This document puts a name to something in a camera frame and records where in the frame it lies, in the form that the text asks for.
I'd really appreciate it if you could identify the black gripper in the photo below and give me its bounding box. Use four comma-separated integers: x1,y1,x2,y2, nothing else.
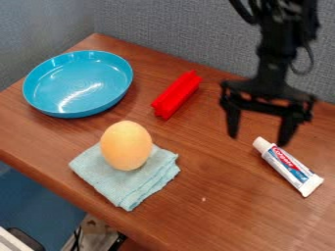
221,55,315,147

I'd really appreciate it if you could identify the white toothpaste tube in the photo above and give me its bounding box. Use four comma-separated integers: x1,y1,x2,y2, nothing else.
253,137,325,197

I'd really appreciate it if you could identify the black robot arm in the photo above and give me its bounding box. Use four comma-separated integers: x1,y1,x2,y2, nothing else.
221,0,319,146

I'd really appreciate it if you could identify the blue plastic plate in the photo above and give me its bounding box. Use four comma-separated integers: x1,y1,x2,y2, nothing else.
23,50,134,119

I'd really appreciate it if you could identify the red plastic block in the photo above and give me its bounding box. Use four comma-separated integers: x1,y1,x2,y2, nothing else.
151,71,202,120

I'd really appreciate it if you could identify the orange egg-shaped ball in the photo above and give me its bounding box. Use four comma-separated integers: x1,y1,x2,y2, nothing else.
101,121,154,171

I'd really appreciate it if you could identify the light blue folded cloth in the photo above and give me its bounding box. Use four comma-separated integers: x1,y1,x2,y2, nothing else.
70,144,181,212

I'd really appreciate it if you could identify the white object at corner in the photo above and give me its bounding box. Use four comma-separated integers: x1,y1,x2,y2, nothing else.
0,226,33,251

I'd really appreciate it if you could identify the black cable under table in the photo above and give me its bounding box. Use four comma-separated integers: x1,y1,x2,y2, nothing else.
71,225,86,251

